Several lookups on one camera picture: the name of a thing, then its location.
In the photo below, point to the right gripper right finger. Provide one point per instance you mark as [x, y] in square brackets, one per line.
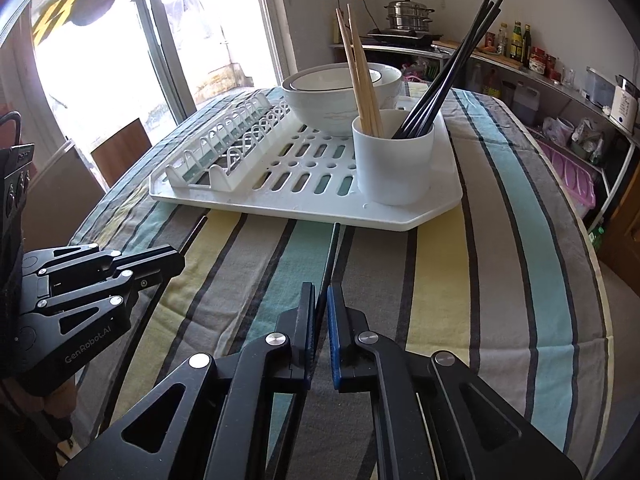
[433, 417]

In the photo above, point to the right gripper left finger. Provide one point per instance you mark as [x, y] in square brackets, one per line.
[209, 418]

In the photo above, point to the black chopstick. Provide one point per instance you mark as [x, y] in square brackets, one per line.
[149, 350]
[329, 265]

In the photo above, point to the metal kitchen shelf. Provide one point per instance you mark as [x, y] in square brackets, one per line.
[611, 172]

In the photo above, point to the person's left hand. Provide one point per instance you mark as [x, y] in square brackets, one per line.
[60, 403]

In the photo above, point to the wooden chair back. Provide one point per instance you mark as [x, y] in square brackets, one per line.
[119, 152]

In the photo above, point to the striped tablecloth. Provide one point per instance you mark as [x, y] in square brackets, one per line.
[507, 280]

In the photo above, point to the green glass bottle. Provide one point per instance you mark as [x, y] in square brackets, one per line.
[596, 237]

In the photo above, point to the white plastic dish rack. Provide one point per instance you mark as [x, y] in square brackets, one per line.
[257, 157]

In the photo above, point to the pink lidded storage box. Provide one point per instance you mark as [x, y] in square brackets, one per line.
[575, 179]

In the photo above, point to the white utensil cup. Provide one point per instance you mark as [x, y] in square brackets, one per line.
[392, 172]

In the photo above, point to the white ceramic bowl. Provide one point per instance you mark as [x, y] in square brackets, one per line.
[322, 97]

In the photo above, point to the wooden chopstick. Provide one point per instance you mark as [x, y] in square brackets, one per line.
[377, 121]
[357, 74]

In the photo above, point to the black chopsticks bundle in cup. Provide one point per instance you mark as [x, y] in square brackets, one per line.
[422, 116]

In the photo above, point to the plastic jug on shelf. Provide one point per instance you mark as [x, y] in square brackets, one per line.
[525, 103]

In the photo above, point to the white electric kettle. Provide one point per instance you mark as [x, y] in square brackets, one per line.
[624, 107]

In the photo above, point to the translucent plastic container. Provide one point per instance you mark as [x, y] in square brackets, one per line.
[598, 90]

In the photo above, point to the wooden cutting board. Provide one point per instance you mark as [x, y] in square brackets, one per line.
[480, 53]

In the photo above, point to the dark sauce bottle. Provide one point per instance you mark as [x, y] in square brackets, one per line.
[526, 46]

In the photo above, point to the black induction cooker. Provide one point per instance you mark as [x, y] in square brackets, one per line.
[404, 38]

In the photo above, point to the stainless steel steamer pot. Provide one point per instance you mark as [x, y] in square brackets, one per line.
[409, 15]

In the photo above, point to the sliding window frame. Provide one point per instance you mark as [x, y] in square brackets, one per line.
[164, 55]

